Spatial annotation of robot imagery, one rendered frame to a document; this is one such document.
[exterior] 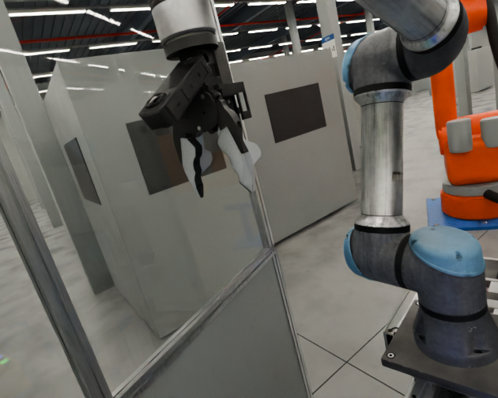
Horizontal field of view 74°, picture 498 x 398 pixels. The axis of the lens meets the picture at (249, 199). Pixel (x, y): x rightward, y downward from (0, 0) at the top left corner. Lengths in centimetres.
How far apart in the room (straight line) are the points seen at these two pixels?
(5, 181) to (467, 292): 89
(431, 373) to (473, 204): 321
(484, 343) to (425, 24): 56
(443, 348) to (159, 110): 65
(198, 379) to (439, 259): 81
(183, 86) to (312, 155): 392
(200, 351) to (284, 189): 302
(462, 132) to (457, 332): 306
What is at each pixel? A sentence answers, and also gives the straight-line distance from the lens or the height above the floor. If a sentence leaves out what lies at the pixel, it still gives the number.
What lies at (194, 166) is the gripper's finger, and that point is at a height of 152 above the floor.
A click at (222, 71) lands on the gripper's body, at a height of 164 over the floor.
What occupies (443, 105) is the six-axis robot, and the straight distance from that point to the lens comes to 400.
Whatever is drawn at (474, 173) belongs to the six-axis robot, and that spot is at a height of 50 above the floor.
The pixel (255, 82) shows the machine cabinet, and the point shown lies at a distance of 384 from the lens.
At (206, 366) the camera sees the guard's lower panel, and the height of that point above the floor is 84.
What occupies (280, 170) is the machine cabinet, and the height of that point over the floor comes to 86.
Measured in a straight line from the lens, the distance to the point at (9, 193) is 81.
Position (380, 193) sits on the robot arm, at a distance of 75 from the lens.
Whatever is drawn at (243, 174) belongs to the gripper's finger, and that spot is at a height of 150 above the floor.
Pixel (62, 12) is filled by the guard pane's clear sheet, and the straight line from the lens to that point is 99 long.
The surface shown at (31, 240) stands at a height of 144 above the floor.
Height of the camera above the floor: 157
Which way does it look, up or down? 14 degrees down
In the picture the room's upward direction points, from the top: 15 degrees counter-clockwise
